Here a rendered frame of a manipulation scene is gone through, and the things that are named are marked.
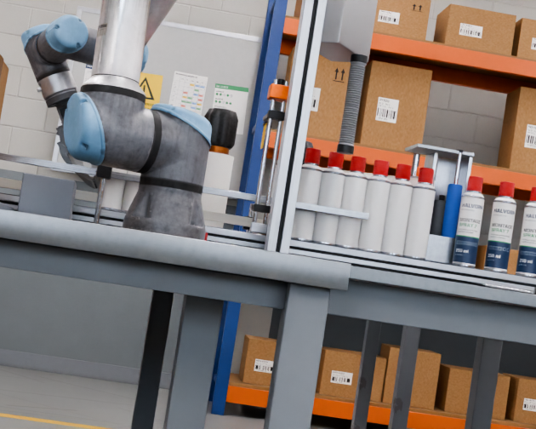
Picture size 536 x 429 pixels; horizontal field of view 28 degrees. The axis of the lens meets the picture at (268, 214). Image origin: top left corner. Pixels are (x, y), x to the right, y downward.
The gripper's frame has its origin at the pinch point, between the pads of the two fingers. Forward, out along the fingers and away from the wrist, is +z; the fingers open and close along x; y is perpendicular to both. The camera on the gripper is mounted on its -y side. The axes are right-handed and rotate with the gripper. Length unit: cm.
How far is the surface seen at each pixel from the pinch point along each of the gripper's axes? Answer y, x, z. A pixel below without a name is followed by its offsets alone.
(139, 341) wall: 445, 8, 73
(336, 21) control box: -17, -58, -12
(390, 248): -2, -55, 36
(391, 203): -1, -59, 27
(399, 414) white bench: 114, -66, 98
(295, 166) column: -16.2, -39.0, 12.2
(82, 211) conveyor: -5.0, 4.5, 5.1
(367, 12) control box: -8, -67, -13
